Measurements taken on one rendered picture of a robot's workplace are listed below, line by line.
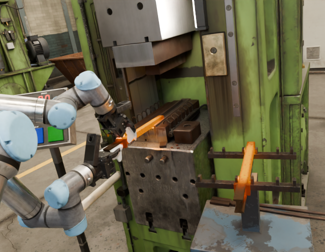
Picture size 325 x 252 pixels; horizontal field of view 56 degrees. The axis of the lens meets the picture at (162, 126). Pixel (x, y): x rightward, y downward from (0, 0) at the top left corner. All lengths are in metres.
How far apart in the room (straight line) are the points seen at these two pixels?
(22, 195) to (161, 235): 0.84
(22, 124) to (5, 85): 5.29
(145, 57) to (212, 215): 0.70
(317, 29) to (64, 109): 5.85
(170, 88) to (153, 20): 0.66
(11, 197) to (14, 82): 5.18
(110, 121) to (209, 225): 0.55
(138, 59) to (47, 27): 9.20
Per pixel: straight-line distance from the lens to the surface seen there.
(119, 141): 1.19
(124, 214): 1.92
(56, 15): 10.70
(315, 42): 6.48
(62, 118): 0.92
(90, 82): 1.02
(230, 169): 1.49
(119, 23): 1.35
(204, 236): 1.19
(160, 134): 1.38
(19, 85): 6.11
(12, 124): 0.72
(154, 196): 1.50
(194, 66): 1.74
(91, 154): 1.07
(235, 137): 1.41
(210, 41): 1.30
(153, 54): 1.28
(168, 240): 1.64
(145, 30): 1.28
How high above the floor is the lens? 1.45
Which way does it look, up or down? 20 degrees down
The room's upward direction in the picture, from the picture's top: 9 degrees counter-clockwise
